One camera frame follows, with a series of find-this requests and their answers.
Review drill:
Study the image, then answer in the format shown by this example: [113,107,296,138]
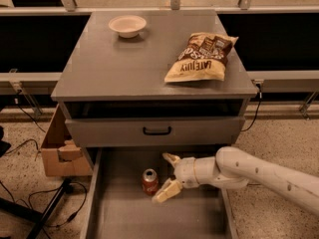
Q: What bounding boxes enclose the white bowl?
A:
[109,15,147,38]

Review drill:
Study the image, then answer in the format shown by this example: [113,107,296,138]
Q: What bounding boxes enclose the black cable behind cabinet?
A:
[240,82,263,133]

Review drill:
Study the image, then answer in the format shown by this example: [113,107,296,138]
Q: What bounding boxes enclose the open grey middle drawer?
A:
[81,148,239,239]

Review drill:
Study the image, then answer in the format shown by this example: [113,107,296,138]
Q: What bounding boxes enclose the metal railing bracket left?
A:
[9,80,43,121]

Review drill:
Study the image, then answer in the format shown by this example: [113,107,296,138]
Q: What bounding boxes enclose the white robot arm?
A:
[153,146,319,215]

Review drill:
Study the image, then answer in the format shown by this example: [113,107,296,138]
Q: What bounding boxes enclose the red coke can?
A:
[142,168,159,195]

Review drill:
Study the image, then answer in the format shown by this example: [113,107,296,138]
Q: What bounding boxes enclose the grey top drawer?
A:
[66,117,245,147]

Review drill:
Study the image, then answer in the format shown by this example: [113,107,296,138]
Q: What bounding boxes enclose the black floor cable left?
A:
[0,179,88,239]

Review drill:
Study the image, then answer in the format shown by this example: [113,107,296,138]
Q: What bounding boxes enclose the black tripod stand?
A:
[0,177,74,239]

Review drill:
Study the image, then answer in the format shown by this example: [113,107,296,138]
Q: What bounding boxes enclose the yellow brown chips bag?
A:
[164,32,238,83]

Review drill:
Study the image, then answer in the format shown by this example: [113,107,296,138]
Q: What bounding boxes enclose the grey drawer cabinet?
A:
[52,10,256,162]

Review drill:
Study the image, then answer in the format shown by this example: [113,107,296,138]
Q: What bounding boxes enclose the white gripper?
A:
[152,152,199,203]

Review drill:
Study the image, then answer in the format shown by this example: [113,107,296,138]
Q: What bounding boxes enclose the cardboard box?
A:
[41,107,93,177]

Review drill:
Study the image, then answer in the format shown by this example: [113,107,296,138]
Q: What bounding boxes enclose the black drawer handle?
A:
[143,126,171,136]

